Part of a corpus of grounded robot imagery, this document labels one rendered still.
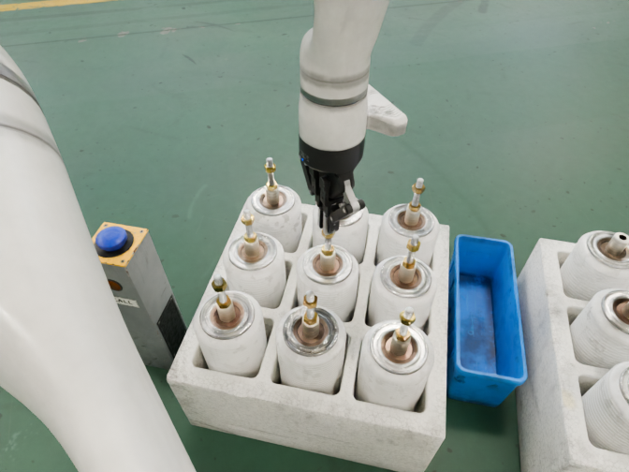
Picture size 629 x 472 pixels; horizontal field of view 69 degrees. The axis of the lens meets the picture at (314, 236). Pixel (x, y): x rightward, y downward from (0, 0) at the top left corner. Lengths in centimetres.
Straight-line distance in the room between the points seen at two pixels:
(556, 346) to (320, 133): 49
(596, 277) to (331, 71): 55
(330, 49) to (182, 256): 73
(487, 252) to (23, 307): 89
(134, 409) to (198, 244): 92
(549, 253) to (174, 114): 112
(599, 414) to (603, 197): 76
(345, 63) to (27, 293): 34
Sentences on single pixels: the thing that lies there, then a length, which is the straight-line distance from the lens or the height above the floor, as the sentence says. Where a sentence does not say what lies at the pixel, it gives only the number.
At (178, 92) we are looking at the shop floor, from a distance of 163.
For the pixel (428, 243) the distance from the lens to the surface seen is 75.
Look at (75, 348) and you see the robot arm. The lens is 17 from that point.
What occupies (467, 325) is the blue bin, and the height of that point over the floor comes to 0.
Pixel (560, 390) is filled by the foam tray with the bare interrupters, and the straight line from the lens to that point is 75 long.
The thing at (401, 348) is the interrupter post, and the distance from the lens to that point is 60.
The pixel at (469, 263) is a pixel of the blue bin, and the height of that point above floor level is 4.
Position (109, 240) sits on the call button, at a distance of 68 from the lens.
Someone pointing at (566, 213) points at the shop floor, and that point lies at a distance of 128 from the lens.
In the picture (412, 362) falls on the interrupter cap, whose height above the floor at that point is 25.
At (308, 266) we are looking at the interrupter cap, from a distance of 69.
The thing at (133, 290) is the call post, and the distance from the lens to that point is 70.
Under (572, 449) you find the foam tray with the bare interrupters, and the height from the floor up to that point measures 18.
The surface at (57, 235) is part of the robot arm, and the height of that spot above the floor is 66.
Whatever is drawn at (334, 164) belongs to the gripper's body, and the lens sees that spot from 50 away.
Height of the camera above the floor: 79
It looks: 48 degrees down
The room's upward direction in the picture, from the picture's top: straight up
